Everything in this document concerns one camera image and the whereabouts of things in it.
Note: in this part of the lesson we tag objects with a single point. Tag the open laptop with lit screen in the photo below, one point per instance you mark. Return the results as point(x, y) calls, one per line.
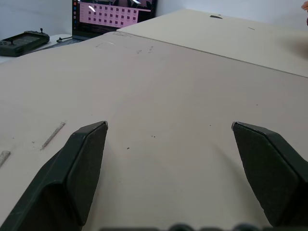
point(113, 18)

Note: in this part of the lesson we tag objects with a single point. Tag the dark green handheld remote controller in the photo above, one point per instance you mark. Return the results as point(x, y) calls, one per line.
point(22, 42)

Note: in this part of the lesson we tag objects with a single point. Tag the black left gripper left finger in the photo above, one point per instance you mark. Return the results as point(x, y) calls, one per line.
point(69, 178)

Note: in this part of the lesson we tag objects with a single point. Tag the small black object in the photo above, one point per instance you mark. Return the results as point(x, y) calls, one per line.
point(215, 16)

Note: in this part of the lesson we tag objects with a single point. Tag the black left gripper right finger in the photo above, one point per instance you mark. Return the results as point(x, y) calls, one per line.
point(272, 173)

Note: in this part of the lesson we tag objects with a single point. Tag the person's bare hand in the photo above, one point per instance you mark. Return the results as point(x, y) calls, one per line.
point(305, 9)

